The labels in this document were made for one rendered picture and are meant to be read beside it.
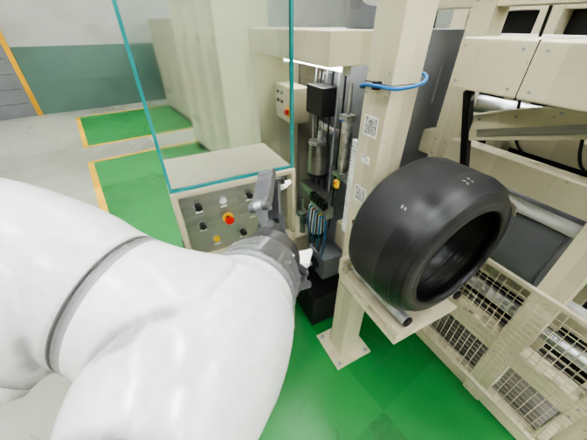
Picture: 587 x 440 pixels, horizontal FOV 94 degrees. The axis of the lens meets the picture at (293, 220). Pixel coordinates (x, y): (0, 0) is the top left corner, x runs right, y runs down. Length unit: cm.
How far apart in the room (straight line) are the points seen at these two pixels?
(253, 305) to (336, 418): 177
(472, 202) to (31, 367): 91
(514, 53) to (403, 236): 61
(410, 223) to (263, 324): 73
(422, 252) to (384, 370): 134
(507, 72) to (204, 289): 106
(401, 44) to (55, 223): 96
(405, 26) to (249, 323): 96
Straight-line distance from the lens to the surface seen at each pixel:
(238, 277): 20
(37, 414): 242
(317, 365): 204
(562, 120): 121
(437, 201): 89
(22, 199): 25
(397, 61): 103
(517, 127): 126
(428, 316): 137
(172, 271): 19
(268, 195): 36
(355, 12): 164
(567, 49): 107
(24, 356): 23
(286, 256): 27
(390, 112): 106
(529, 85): 109
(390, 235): 89
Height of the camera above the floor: 182
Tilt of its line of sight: 36 degrees down
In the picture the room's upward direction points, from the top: straight up
